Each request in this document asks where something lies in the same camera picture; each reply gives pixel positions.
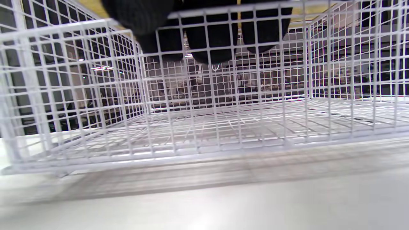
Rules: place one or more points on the person's right hand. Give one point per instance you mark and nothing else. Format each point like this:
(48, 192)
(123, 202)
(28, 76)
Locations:
(195, 38)

